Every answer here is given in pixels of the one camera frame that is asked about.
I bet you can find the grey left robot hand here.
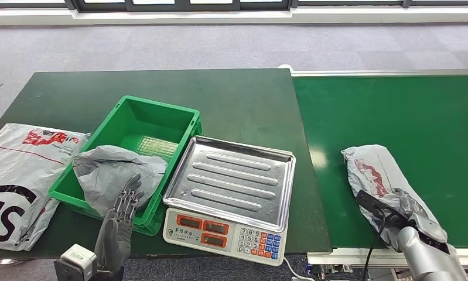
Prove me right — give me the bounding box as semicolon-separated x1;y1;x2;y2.
94;173;145;272

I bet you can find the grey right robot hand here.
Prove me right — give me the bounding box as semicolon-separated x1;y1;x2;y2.
392;188;449;245

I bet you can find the grey mailer bag red print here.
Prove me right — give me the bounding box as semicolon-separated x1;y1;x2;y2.
341;144;426;251

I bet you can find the green conveyor belt machine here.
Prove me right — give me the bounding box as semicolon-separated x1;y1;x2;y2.
278;64;468;281

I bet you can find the plain grey mailer bag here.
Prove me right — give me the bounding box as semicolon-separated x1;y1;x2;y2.
72;145;169;217

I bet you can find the white electronic scale body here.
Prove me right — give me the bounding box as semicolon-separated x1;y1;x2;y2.
162;207;289;267

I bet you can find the large white printed mailer bag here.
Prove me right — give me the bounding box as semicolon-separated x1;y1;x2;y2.
0;122;91;252

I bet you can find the steel scale tray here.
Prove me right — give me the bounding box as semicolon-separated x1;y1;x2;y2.
163;135;296;232

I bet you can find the green plastic crate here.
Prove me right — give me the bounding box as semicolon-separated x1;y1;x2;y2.
48;95;203;237

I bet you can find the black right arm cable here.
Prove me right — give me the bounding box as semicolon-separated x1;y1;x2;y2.
362;207;387;281

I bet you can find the white scale power cable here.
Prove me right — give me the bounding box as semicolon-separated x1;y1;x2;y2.
283;256;316;281

